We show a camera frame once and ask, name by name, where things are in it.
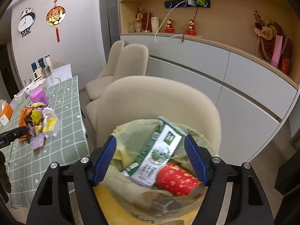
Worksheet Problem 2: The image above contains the beige chair near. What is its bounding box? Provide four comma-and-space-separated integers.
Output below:
85, 76, 221, 155

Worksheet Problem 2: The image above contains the red paper cup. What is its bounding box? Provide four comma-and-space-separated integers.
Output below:
156, 163, 202, 197

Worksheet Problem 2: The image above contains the beige chair far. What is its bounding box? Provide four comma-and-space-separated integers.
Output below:
97, 40, 125, 78

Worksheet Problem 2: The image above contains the black power strip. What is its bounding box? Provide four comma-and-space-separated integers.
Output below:
164, 0, 211, 9

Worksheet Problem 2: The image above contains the red gold wall ornament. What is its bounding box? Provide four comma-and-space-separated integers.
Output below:
46, 0, 66, 43

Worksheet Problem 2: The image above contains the beige chair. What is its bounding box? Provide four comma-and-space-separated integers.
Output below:
97, 40, 125, 78
85, 44, 149, 101
85, 76, 221, 155

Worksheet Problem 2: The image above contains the pink tin box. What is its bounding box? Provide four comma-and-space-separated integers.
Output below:
29, 87, 49, 106

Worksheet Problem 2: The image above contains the flower bouquet red bag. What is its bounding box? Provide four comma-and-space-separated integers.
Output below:
254, 11, 293, 75

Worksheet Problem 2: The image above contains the green white milk carton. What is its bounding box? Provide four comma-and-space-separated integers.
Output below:
122, 116, 187, 187

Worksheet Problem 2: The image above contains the beige chair middle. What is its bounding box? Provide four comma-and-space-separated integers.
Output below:
85, 44, 149, 101

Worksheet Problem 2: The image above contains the yellow cushion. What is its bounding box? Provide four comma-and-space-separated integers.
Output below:
94, 184, 199, 225

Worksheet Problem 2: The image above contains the green checkered tablecloth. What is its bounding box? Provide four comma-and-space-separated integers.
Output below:
0, 75, 90, 208

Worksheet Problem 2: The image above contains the white bowl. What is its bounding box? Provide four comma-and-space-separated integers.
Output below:
23, 78, 48, 97

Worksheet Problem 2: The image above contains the cream cup on shelf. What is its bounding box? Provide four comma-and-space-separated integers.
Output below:
151, 17, 160, 33

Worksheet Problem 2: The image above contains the red figurine left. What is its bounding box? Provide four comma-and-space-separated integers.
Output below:
164, 19, 174, 34

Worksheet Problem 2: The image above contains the wooden shelf cabinet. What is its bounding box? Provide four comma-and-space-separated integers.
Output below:
118, 0, 299, 165

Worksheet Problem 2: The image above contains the orange white tissue box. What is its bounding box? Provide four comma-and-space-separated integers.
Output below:
0, 100, 13, 126

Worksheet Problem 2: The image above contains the white charging cable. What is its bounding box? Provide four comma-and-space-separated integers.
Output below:
154, 0, 203, 44

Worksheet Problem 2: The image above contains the white yellow toy chair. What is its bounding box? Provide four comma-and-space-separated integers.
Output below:
42, 107, 61, 139

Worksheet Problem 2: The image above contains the orange snack wrapper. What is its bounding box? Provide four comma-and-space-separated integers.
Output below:
18, 106, 32, 142

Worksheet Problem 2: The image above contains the white thermos bottle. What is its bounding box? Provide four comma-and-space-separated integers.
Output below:
45, 54, 54, 72

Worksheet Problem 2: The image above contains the pink wrapper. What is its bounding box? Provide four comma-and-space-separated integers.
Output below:
31, 133, 45, 151

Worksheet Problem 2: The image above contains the panda wall clock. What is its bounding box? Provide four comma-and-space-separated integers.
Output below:
18, 8, 36, 38

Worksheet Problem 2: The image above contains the yellow snack packet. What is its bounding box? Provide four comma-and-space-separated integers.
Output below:
31, 109, 43, 125

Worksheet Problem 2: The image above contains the red figurine right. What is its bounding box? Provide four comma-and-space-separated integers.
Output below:
185, 19, 196, 36

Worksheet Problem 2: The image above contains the yellow trash bag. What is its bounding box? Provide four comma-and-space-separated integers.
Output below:
102, 117, 218, 224

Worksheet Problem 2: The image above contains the red figurine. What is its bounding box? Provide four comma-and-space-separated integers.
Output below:
164, 19, 174, 34
185, 19, 196, 36

